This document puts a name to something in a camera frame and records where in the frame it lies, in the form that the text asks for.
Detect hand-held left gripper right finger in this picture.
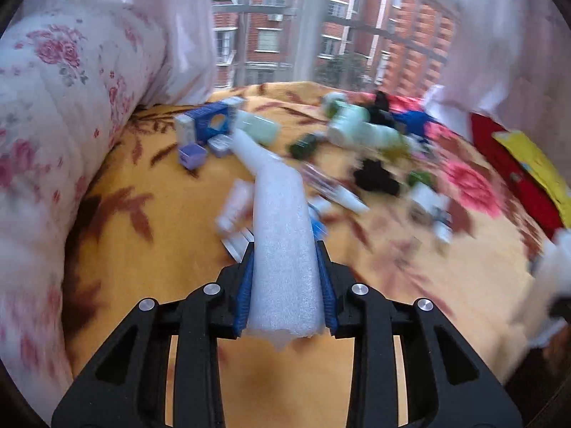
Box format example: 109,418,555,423
317,241,522,428

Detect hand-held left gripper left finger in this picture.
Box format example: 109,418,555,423
51,243,256,428

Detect white foam sheet roll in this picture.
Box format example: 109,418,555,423
232,129,333,351

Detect clear tube with white cap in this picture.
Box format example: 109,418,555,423
307,164,370,215

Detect black plastic object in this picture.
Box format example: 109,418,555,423
369,91,399,126
354,159,400,197

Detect small purple box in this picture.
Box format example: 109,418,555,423
178,143,208,169

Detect dark green small bottle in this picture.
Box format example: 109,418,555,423
289,134,320,159

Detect small blue white box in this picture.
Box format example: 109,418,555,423
207,136,233,158

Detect pale green plastic bottle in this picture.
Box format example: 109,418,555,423
357,120,413,151

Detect blue and white carton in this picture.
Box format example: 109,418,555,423
174,97,247,146

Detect white jar with green cap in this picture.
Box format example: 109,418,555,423
323,93,372,144

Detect blue cloth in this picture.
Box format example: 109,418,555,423
393,109,440,137

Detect red cloth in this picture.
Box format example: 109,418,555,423
468,113,564,238

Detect white pink-flowered quilt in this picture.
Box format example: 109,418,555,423
0,6,172,411

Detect yellow cloth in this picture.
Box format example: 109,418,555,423
492,130,571,229

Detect window with grey frame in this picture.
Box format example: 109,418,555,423
209,0,469,99

